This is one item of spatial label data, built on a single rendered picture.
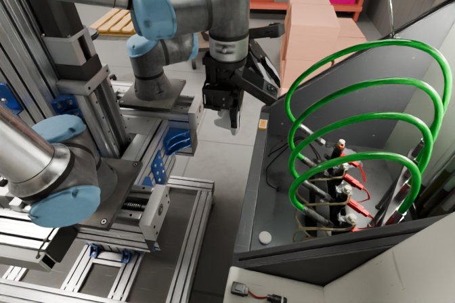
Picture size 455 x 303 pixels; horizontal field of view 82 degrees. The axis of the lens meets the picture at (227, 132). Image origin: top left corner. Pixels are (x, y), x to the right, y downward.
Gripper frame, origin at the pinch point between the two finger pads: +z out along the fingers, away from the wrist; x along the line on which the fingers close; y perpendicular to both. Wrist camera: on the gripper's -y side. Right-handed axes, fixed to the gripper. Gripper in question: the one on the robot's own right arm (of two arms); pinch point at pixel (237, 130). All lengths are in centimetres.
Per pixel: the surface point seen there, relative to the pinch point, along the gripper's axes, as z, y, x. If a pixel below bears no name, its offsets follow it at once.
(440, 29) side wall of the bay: -13, -54, -43
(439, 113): -9.5, -42.2, -3.3
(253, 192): 25.9, -5.6, -0.9
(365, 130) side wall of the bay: 29, -47, -43
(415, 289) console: -2.2, -31.2, 30.4
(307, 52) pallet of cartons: 64, -32, -192
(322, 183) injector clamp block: 23.0, -26.4, -6.4
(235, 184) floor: 121, 12, -72
